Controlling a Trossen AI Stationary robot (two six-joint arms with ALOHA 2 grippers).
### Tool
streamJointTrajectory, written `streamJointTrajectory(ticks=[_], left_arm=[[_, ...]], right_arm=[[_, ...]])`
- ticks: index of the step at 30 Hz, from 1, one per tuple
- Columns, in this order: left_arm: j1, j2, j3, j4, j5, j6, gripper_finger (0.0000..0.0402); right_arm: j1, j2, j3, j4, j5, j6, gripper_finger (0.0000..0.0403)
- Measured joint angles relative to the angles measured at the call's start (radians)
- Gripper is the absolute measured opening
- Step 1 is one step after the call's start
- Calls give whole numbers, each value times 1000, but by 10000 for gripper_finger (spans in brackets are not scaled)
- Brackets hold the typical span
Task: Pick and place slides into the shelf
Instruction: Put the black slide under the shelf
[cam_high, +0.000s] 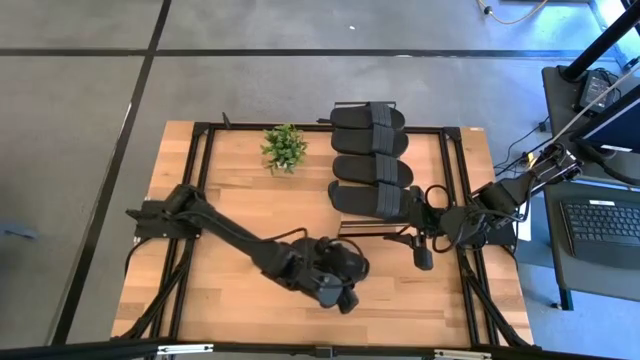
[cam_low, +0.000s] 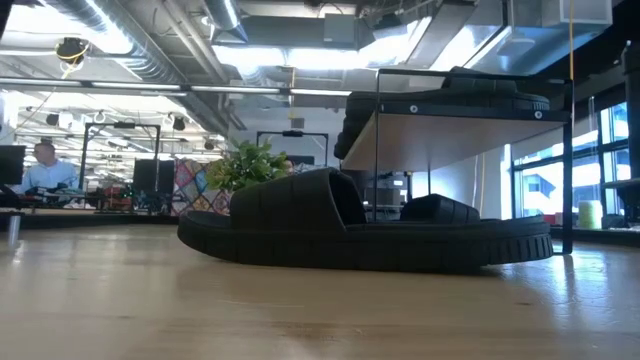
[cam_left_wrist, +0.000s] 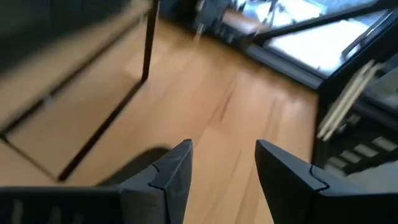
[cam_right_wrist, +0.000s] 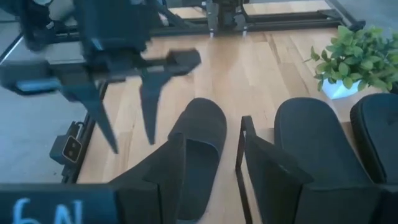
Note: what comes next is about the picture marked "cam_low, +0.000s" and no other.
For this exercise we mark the black rubber slide sandal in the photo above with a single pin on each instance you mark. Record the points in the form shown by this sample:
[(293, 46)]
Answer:
[(344, 152), (440, 207), (357, 124), (350, 250), (450, 99), (350, 141)]

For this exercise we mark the person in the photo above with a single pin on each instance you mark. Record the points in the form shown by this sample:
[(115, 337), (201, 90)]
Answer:
[(289, 166), (47, 175)]

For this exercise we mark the small green potted plant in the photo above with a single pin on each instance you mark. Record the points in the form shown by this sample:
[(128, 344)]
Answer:
[(245, 167)]

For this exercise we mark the colourful patterned quilt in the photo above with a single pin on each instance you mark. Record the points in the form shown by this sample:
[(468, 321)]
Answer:
[(197, 192)]

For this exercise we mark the black upright panel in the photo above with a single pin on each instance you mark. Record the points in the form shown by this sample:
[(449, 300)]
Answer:
[(150, 177)]

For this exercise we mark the long ceiling light bar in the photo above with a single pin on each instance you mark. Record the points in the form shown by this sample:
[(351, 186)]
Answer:
[(135, 86)]

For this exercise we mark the large glass window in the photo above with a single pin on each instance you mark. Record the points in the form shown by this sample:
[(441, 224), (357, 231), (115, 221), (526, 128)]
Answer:
[(542, 190)]

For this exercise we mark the yellow-green roll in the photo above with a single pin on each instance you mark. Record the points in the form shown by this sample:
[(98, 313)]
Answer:
[(590, 214)]

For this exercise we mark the black ceiling dome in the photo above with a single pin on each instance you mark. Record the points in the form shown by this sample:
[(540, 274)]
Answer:
[(72, 50)]

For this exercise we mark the black computer monitor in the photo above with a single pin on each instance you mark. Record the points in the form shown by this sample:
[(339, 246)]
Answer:
[(11, 165)]

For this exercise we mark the black rig frame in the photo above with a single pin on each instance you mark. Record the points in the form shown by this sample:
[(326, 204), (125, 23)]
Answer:
[(120, 125), (292, 133)]

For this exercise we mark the wooden shelf with black frame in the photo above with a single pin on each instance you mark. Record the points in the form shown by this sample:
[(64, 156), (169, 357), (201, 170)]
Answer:
[(450, 140)]

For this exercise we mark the silver round ceiling duct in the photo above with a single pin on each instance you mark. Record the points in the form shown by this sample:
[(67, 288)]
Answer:
[(150, 55)]

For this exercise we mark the black aluminium table frame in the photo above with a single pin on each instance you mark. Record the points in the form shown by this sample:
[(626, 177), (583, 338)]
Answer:
[(100, 222)]

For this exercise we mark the rectangular metal ceiling duct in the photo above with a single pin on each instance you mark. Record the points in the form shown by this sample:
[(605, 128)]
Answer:
[(525, 30)]

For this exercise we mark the silver metal post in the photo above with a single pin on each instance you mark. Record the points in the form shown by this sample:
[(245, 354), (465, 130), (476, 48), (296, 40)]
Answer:
[(14, 230)]

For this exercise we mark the black vertical post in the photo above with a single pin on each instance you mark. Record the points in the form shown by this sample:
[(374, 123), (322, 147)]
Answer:
[(632, 125)]

